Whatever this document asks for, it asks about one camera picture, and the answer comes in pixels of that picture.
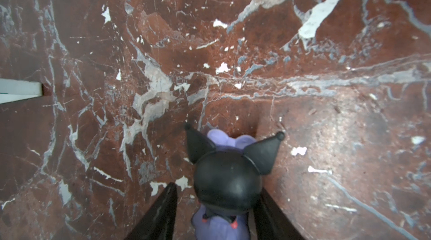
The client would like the black eared purple figurine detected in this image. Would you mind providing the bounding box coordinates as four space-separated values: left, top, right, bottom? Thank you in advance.
185 124 285 240

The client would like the white two-tier metal shelf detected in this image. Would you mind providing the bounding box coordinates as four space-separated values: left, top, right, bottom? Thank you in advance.
0 79 43 104

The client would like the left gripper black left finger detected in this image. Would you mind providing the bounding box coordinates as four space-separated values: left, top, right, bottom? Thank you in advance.
125 182 178 240

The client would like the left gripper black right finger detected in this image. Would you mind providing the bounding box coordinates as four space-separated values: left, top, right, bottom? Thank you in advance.
253 188 305 240

